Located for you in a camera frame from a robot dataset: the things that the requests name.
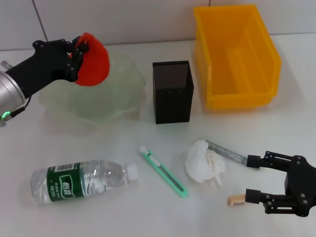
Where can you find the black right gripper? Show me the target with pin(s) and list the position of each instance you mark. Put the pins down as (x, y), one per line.
(302, 185)

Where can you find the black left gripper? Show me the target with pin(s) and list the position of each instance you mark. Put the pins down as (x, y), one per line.
(49, 64)

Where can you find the orange toy fruit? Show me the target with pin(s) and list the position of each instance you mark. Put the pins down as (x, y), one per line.
(96, 64)

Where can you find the white paper ball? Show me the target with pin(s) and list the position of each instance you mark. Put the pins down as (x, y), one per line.
(200, 163)

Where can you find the clear water bottle green label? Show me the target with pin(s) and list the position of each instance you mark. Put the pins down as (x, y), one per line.
(74, 180)

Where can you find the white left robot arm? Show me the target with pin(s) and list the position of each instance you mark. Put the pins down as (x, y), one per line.
(10, 91)

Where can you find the silver glitter pen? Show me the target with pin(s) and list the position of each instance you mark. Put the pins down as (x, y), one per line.
(227, 151)

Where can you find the clear glass fruit plate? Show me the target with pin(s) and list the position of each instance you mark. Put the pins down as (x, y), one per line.
(98, 108)

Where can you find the green utility knife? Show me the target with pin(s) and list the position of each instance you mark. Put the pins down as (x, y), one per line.
(163, 171)

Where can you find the black mesh pen holder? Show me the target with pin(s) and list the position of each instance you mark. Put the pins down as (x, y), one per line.
(172, 106)

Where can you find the small wooden stamp block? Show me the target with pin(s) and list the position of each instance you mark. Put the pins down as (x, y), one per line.
(235, 200)

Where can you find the yellow plastic bin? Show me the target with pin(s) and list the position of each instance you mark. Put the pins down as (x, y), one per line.
(237, 101)

